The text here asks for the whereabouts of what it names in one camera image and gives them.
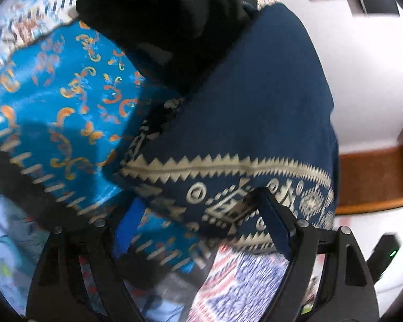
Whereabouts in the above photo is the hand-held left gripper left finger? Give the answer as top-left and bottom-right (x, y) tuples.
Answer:
(26, 196), (149, 322)

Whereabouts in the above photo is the navy patterned hoodie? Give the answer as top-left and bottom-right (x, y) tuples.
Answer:
(116, 2), (340, 256)

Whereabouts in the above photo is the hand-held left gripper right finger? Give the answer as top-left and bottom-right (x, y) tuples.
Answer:
(251, 186), (381, 322)

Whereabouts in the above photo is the black garment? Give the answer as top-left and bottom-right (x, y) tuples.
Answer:
(75, 0), (256, 98)

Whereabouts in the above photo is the patchwork bedspread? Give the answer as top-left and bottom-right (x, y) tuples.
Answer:
(0, 0), (323, 322)

